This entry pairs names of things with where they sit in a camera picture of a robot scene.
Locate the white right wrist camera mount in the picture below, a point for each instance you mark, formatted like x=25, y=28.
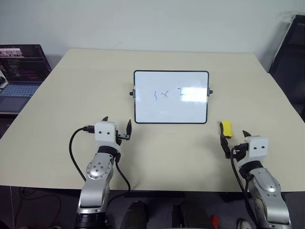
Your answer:
x=257, y=148

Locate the black-framed small whiteboard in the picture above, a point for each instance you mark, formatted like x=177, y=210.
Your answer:
x=170, y=96

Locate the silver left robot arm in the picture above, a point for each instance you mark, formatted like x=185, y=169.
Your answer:
x=95, y=171

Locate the yellow sponge eraser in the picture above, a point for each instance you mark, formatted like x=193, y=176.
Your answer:
x=227, y=128

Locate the white round object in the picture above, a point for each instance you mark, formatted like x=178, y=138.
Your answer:
x=243, y=224

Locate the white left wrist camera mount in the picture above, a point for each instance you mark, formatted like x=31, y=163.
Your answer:
x=104, y=133

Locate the dark rounded narrow shape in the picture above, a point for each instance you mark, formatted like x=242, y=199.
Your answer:
x=133, y=215

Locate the small red object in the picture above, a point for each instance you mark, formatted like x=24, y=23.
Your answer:
x=214, y=221

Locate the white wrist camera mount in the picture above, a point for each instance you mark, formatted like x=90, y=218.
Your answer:
x=257, y=148
x=104, y=133

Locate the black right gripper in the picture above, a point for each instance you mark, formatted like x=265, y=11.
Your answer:
x=240, y=152

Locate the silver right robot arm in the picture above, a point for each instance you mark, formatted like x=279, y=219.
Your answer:
x=267, y=186

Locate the open laptop computer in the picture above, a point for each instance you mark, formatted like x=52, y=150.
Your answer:
x=21, y=71

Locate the black table crossbar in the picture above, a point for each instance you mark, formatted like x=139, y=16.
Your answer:
x=155, y=194

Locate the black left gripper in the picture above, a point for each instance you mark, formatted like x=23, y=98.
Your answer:
x=123, y=137

